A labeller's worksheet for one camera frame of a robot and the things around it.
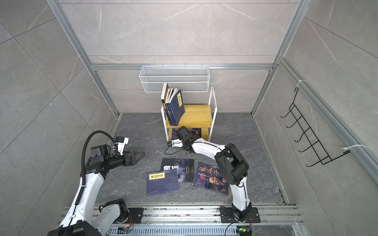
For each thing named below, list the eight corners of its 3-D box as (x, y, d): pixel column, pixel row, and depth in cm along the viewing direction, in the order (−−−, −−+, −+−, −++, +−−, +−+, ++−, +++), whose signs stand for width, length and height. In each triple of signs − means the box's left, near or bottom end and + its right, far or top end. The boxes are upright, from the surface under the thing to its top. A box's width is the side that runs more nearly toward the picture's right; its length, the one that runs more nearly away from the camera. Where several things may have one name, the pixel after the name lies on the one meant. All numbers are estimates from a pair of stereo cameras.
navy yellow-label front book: (146, 195, 82) (144, 194, 79) (147, 174, 90) (146, 172, 87) (179, 191, 83) (178, 189, 81) (177, 170, 91) (177, 168, 89)
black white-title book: (158, 182, 86) (158, 180, 85) (162, 159, 96) (161, 158, 94) (194, 182, 86) (194, 181, 85) (194, 159, 96) (194, 158, 94)
